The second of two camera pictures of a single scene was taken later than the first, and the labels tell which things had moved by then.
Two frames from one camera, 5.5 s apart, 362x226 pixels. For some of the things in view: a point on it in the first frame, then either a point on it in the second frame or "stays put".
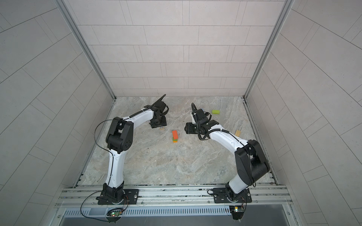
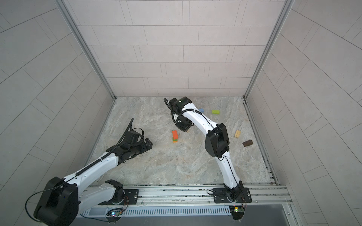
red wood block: x=175 y=134 stays put
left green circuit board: x=113 y=215 stays put
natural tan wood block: x=237 y=133 stays put
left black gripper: x=164 y=123 → x=144 y=148
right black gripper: x=189 y=128 → x=182 y=127
